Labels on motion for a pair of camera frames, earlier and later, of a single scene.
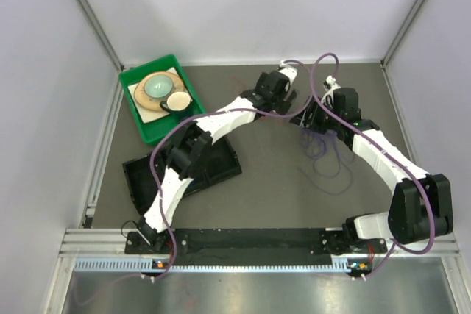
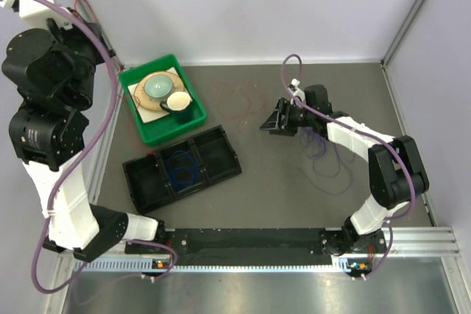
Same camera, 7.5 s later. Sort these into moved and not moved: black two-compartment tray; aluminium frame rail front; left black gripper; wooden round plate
Moved: left black gripper
Not moved: black two-compartment tray; wooden round plate; aluminium frame rail front
